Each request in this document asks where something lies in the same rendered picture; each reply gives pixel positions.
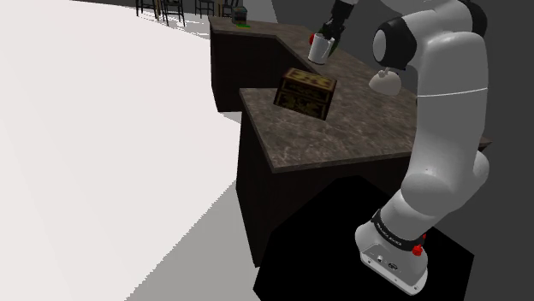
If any white mug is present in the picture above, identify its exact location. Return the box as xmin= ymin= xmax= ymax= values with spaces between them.
xmin=307 ymin=32 xmax=336 ymax=66

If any dark ornate gold-patterned box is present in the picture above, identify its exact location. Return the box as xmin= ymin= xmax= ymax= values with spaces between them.
xmin=273 ymin=67 xmax=338 ymax=121

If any white teapot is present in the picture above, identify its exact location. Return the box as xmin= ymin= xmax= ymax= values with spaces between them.
xmin=368 ymin=68 xmax=402 ymax=97

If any small dark green-based box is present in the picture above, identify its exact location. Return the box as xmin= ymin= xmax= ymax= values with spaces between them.
xmin=231 ymin=6 xmax=252 ymax=29

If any black chair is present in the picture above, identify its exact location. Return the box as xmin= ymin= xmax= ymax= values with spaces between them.
xmin=161 ymin=0 xmax=187 ymax=27
xmin=194 ymin=0 xmax=216 ymax=20
xmin=135 ymin=0 xmax=160 ymax=20
xmin=221 ymin=0 xmax=240 ymax=19

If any dark kitchen counter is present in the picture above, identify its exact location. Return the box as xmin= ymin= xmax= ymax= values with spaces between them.
xmin=208 ymin=15 xmax=492 ymax=269

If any black robot stand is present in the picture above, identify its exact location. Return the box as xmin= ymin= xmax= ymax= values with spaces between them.
xmin=252 ymin=175 xmax=475 ymax=301

